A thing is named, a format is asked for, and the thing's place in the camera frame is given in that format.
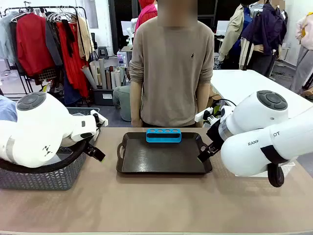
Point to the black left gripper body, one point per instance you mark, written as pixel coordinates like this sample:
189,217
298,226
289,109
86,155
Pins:
96,137

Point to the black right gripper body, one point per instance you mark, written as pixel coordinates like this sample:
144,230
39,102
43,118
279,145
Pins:
215,133

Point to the person's right forearm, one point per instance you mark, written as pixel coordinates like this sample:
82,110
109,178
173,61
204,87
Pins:
136,102

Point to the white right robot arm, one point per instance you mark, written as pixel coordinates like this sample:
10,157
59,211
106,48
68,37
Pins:
256,151

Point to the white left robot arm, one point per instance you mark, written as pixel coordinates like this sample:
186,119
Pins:
36,132

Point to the person's left forearm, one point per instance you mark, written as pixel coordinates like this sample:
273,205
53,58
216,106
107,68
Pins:
203,98

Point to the person's right hand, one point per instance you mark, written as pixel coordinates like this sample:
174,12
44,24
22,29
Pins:
137,123

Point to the small grey plastic basket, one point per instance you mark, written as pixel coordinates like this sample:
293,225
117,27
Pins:
73,110

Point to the black bin with rolls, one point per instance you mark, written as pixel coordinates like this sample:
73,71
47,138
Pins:
102,97

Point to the crouching person in grey-green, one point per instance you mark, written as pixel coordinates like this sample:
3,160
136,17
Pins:
122,102

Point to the dark brown serving tray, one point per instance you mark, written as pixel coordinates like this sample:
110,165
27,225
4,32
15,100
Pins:
161,159

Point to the blue test tube rack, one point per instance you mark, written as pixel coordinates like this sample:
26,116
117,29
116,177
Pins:
162,138

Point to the white background table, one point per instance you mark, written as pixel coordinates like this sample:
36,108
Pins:
244,83

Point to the dark brown paper roll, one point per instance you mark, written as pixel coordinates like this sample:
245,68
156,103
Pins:
108,79

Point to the large grey plastic basket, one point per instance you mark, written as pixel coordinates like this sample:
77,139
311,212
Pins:
44,178

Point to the white paper roll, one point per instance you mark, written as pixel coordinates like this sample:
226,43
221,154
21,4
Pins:
95,72
89,77
113,80

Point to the red pleated hanging garment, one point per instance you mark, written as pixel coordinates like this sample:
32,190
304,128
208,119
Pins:
71,71

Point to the person in beige sweater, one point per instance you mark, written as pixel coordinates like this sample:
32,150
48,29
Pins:
171,73

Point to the black step stool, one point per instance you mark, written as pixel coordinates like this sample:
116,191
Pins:
103,52

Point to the light blue shirt cloth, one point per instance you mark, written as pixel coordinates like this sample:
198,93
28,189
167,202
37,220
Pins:
7,110

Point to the beige hanging garment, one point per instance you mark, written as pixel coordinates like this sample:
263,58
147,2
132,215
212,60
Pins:
85,39

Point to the mannequin with beige coat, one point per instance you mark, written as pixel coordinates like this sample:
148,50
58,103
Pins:
234,36

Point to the dark grey hanging jacket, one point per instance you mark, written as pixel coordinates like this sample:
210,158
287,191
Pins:
52,44

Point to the mannequin with navy jacket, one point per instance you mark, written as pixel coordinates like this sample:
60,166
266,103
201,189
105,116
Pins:
264,34

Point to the red hanging dress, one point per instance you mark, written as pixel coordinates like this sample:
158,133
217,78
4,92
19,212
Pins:
31,44

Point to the mannequin with pink top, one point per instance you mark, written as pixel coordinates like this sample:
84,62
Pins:
304,56

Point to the black metal clothes rack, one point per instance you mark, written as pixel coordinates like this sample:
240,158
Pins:
84,14

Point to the person in red top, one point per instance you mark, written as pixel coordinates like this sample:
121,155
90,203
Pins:
146,14

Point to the light grey hanging garment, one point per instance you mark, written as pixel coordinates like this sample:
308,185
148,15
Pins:
6,36

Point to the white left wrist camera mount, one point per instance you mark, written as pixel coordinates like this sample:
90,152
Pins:
99,115

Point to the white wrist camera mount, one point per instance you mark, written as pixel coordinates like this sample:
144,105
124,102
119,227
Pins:
203,114
99,115

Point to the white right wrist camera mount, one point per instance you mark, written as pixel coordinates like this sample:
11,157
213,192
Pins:
203,114

